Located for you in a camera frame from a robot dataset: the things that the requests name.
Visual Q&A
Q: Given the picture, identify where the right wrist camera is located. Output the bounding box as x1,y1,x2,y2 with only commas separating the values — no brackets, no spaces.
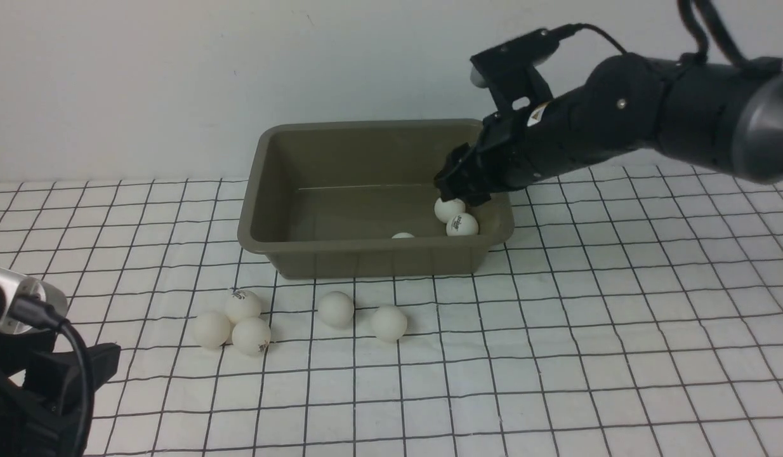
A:
470,29,560,115

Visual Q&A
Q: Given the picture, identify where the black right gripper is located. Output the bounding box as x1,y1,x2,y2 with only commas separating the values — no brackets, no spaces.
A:
434,83,652,206

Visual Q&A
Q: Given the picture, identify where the white ping-pong ball with logo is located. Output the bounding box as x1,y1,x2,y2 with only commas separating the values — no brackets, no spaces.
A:
223,289,264,325

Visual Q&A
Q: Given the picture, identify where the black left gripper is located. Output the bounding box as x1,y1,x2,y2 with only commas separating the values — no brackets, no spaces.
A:
0,331,89,456

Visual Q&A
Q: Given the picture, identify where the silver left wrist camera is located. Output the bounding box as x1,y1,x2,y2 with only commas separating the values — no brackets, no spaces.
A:
0,267,69,335

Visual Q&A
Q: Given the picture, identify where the black right camera cable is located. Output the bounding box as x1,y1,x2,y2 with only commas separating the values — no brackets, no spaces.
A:
550,23,628,55

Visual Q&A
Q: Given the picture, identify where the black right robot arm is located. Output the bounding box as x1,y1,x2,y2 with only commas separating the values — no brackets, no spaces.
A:
434,54,783,206

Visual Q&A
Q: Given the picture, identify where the white grid tablecloth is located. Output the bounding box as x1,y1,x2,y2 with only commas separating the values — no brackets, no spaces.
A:
0,165,783,456

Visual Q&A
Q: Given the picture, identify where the olive plastic bin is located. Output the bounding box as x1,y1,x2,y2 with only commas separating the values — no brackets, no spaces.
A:
237,119,515,279

